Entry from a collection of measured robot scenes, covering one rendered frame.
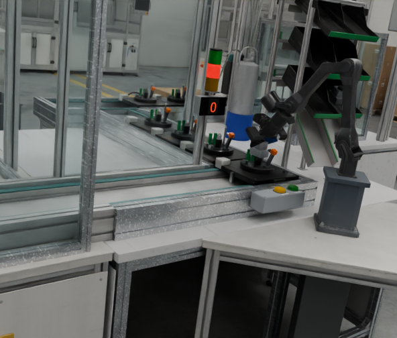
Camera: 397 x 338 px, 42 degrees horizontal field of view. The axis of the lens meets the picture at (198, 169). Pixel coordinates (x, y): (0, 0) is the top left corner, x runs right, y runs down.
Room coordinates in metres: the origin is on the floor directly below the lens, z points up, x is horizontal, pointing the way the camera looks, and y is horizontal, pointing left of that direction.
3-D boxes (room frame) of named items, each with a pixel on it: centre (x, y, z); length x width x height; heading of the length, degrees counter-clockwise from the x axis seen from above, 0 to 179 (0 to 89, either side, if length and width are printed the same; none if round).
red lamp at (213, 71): (1.98, -0.01, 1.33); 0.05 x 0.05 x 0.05
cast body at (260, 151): (2.01, -0.22, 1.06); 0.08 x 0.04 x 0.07; 39
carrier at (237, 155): (2.20, -0.07, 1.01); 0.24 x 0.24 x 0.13; 39
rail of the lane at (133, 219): (1.71, -0.11, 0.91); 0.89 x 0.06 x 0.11; 129
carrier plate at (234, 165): (2.00, -0.23, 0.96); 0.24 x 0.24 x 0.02; 39
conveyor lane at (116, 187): (1.83, 0.02, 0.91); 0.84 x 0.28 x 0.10; 129
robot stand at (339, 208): (1.76, -0.52, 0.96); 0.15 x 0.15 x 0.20; 84
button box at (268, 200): (1.78, -0.30, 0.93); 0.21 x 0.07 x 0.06; 129
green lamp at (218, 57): (1.98, -0.01, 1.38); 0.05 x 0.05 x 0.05
